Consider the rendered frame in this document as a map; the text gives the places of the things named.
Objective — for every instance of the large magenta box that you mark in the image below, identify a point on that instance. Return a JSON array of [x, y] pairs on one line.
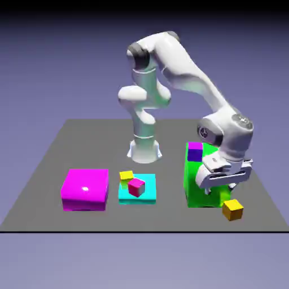
[[84, 187]]

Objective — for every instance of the small purple cube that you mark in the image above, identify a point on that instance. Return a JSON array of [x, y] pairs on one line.
[[195, 152]]

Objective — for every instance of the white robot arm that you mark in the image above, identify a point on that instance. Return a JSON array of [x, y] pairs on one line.
[[180, 65]]

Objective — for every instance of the large green box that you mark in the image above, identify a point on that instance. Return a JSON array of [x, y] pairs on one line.
[[194, 196]]

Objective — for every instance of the large cyan box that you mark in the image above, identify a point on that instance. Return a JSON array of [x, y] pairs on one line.
[[149, 192]]

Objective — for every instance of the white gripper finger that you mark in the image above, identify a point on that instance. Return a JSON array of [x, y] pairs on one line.
[[207, 190], [232, 186]]

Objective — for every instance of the small yellow cube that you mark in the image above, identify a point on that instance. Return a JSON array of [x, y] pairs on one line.
[[232, 210], [126, 175]]

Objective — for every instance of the small pink cube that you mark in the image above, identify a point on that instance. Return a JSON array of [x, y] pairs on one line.
[[136, 187]]

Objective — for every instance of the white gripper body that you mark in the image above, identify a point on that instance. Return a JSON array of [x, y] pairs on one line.
[[216, 178]]

